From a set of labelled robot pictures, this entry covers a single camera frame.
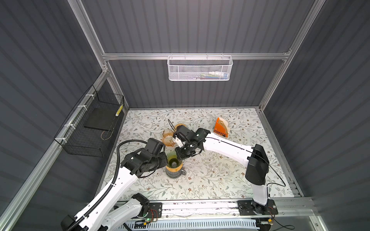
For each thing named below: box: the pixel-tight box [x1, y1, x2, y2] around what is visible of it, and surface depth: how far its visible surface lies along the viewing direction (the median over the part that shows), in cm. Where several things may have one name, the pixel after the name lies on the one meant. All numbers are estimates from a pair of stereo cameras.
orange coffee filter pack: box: [213, 116, 230, 138], surface depth 103 cm
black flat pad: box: [83, 107, 120, 132], surface depth 79 cm
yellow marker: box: [115, 104, 124, 117], surface depth 84 cm
